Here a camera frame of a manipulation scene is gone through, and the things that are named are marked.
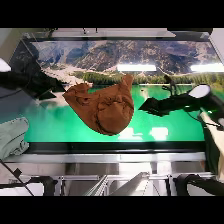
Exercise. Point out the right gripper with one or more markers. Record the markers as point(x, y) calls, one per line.
point(156, 106)

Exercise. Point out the brown garment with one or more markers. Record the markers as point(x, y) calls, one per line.
point(103, 106)

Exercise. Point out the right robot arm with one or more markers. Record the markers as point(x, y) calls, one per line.
point(200, 96)

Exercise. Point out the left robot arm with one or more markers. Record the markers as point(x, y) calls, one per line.
point(20, 81)

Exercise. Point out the cream garment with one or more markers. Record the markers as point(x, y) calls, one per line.
point(213, 123)

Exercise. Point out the grey-green garment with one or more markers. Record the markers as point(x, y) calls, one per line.
point(11, 136)

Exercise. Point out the silver frame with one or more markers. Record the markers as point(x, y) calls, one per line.
point(100, 157)

